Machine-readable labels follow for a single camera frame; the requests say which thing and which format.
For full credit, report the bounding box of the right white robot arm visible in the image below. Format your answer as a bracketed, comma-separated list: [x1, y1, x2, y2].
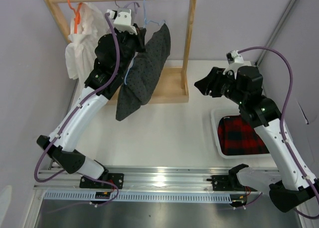
[194, 66, 319, 213]

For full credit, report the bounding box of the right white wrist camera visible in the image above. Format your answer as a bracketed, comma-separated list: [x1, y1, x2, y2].
[223, 50, 252, 75]

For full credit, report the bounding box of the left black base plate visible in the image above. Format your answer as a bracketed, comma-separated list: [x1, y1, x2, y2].
[79, 173, 125, 189]

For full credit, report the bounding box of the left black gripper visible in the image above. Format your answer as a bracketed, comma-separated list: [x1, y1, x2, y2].
[114, 23, 147, 75]

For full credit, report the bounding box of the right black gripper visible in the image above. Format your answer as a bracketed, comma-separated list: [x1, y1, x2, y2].
[194, 67, 247, 106]

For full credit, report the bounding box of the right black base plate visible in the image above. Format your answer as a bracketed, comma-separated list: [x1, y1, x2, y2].
[206, 175, 236, 191]

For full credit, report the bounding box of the wooden clothes rack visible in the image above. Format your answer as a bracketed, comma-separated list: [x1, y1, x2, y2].
[44, 0, 196, 104]

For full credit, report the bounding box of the purple plastic hanger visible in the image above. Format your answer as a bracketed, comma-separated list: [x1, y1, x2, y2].
[114, 0, 140, 14]

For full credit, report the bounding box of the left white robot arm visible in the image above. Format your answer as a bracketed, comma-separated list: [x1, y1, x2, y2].
[36, 28, 146, 188]

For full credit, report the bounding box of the white ruffled garment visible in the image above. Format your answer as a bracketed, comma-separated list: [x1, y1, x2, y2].
[65, 2, 109, 84]

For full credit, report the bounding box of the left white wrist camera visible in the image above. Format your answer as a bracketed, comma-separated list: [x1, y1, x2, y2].
[105, 7, 138, 35]

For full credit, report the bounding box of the light blue wire hanger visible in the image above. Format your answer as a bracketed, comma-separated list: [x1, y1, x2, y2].
[124, 0, 166, 86]

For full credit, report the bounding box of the white plastic basket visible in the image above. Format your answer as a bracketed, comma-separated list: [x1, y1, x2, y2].
[211, 107, 271, 160]

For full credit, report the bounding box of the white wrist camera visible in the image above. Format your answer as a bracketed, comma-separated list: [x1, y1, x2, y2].
[105, 7, 138, 35]
[223, 50, 252, 75]

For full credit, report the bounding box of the white slotted cable duct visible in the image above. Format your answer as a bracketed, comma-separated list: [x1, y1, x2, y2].
[44, 190, 232, 204]

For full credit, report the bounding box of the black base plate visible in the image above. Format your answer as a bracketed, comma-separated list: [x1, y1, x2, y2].
[206, 175, 236, 191]
[79, 173, 125, 189]

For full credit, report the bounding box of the grey dotted skirt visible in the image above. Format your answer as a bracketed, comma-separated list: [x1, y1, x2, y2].
[116, 24, 171, 121]

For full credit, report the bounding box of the orange plastic hanger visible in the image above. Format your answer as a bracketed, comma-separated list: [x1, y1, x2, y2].
[67, 0, 83, 34]

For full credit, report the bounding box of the red black plaid garment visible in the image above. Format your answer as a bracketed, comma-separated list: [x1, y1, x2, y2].
[217, 115, 269, 156]

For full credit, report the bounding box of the aluminium mounting rail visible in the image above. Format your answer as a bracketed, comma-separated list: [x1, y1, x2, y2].
[33, 166, 280, 191]

